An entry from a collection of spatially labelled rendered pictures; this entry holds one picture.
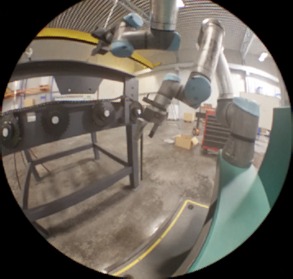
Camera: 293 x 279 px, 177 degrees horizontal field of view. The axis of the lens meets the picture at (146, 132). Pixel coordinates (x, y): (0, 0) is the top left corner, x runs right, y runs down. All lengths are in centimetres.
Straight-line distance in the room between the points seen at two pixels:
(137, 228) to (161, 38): 110
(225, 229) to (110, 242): 82
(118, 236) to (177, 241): 49
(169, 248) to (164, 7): 84
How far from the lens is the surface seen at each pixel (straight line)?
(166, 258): 57
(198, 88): 26
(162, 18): 31
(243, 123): 36
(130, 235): 91
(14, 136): 59
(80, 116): 59
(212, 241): 18
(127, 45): 32
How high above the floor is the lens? 88
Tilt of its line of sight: 14 degrees down
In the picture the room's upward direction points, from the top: 1 degrees clockwise
